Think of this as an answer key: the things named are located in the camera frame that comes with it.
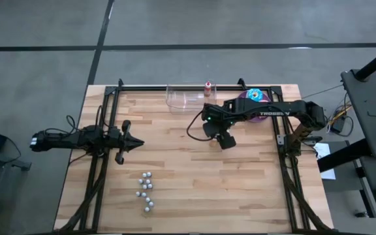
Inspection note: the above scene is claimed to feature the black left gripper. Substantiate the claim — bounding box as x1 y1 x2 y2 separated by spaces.
108 119 146 165

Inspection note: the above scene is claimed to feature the clear plastic bin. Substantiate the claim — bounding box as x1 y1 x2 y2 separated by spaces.
164 82 217 114

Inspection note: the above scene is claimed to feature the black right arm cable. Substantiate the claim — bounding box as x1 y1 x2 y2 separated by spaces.
186 110 215 142

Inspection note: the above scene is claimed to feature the black aluminium rig frame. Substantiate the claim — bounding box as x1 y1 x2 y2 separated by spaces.
55 77 334 234

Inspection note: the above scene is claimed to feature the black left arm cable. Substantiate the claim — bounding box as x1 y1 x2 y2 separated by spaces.
44 104 110 157

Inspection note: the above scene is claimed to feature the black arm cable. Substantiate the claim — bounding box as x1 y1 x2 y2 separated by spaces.
186 110 215 142
44 104 110 157

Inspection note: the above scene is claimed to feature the white paper sheet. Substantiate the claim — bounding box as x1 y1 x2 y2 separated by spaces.
313 142 337 181

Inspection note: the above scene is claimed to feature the black stand foot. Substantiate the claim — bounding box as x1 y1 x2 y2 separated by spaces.
0 153 32 172

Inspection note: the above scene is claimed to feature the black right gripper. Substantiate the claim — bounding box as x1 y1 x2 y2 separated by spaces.
203 114 238 151

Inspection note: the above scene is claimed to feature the blue frosted donut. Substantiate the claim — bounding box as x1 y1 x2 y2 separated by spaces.
245 87 264 102

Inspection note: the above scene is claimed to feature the small black box with wires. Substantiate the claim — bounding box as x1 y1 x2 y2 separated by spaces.
325 103 354 135

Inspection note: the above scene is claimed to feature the black support beam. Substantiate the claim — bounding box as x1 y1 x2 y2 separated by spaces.
317 138 371 173

